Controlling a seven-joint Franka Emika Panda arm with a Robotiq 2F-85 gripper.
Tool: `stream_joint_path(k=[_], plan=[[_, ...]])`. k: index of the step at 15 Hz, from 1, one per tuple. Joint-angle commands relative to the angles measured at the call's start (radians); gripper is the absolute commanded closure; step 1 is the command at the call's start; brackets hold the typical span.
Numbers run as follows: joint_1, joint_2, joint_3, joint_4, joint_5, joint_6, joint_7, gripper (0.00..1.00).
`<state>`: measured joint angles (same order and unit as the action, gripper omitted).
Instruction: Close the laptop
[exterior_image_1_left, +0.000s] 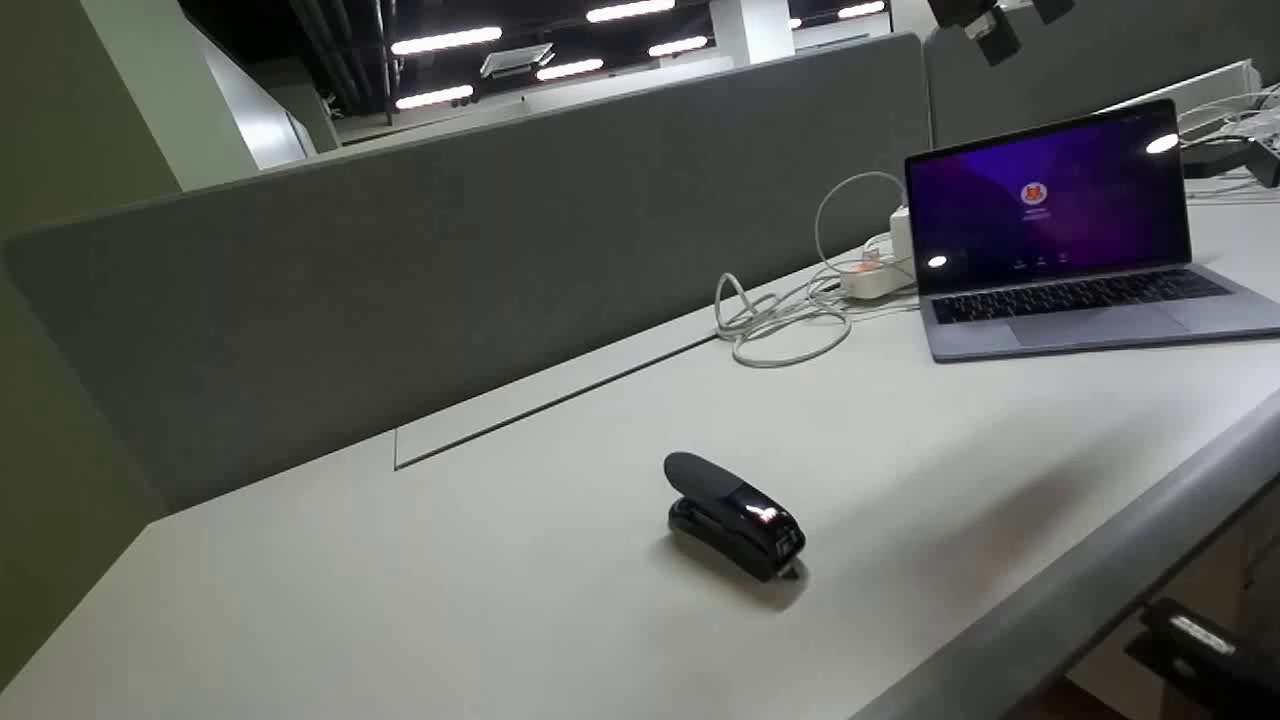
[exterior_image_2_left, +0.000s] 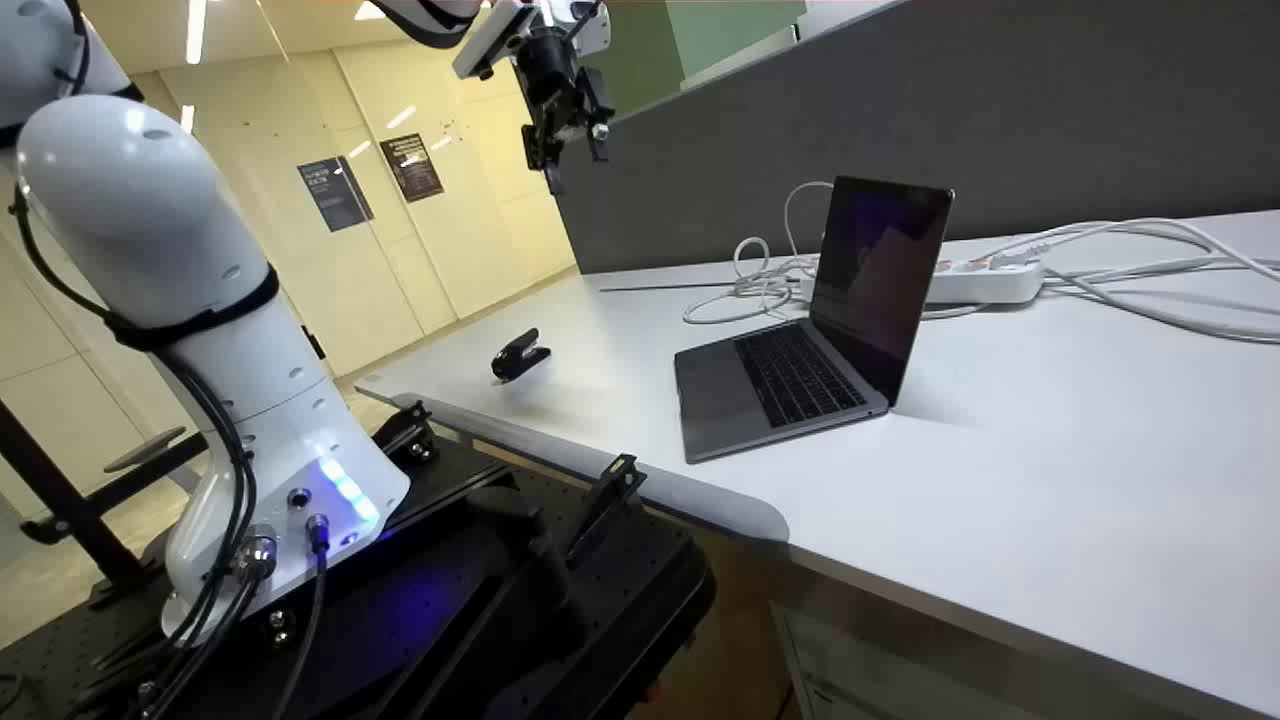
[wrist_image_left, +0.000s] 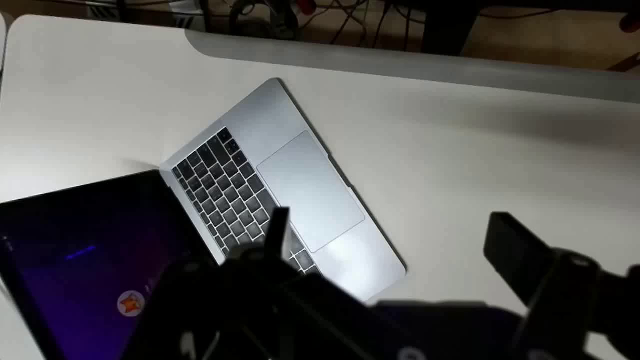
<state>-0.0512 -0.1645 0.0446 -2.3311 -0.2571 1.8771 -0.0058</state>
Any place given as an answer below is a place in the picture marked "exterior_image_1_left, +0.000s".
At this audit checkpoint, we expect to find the white cable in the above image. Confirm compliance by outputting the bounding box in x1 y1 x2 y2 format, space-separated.
713 171 919 369

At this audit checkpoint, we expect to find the long grey desk partition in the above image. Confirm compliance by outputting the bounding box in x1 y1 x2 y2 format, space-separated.
0 31 933 516

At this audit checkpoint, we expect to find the short grey desk partition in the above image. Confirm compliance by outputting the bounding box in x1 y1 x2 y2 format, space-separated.
921 0 1280 153

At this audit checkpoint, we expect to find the black stapler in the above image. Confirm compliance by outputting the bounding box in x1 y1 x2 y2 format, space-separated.
663 451 808 584

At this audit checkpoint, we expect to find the white cable tray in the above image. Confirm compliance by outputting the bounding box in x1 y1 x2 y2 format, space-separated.
1098 59 1264 119

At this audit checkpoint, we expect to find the bundle of white cables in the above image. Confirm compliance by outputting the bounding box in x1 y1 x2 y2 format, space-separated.
1176 84 1280 147

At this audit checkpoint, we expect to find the white power strip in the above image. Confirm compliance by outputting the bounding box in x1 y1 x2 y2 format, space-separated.
839 254 918 302

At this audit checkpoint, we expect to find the black power brick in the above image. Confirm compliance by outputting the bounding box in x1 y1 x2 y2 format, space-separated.
1180 134 1280 190

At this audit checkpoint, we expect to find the grey laptop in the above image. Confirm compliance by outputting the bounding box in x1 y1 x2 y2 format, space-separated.
904 98 1280 364

